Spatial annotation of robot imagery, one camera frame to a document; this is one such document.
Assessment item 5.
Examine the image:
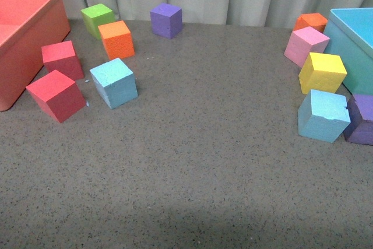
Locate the purple foam cube right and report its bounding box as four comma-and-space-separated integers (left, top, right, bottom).
343, 94, 372, 145

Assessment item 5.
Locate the red foam cube front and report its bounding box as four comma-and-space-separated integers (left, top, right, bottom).
26, 70, 86, 123

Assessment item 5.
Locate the red plastic bin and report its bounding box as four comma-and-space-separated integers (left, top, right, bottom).
1, 0, 71, 111

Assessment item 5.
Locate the purple foam cube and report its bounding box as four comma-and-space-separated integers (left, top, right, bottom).
343, 94, 372, 145
150, 3, 182, 39

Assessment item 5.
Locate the purple foam cube back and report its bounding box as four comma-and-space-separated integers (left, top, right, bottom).
150, 3, 182, 39

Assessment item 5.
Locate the yellow foam cube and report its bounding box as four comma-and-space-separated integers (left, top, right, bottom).
298, 52, 347, 94

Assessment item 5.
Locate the orange foam cube right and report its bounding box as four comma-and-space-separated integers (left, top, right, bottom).
293, 13, 328, 33

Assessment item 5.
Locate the green foam cube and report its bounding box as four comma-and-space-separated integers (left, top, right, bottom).
80, 3, 115, 40

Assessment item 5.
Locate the teal plastic bin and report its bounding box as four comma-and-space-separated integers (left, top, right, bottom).
323, 8, 372, 95

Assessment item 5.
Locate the red foam cube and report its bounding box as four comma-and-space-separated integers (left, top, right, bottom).
41, 40, 84, 80
26, 70, 86, 123

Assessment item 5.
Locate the pink foam cube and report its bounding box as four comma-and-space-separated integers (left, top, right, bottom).
284, 27, 330, 68

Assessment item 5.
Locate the orange foam cube left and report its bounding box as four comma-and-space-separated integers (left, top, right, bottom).
98, 20, 135, 60

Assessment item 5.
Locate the red foam cube rear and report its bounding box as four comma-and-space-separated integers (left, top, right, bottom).
41, 40, 84, 80

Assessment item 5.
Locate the orange foam cube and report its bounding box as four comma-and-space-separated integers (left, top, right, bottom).
293, 13, 328, 33
98, 20, 135, 60

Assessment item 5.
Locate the light blue cube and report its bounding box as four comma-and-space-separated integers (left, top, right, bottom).
90, 58, 138, 109
298, 89, 350, 143

